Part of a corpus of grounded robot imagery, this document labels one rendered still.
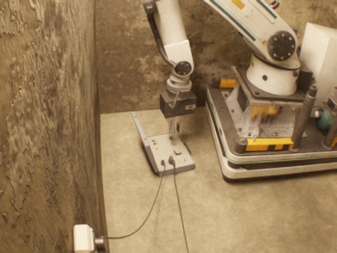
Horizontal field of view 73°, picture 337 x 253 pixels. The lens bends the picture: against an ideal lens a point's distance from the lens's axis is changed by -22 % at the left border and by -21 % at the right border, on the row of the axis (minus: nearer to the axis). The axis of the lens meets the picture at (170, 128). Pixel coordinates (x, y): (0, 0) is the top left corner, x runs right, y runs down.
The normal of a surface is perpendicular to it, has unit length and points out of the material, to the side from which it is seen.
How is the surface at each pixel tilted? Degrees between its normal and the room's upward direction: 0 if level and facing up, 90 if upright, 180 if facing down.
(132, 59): 90
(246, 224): 0
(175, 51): 90
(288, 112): 90
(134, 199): 0
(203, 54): 90
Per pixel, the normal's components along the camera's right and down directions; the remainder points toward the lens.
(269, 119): 0.07, 0.62
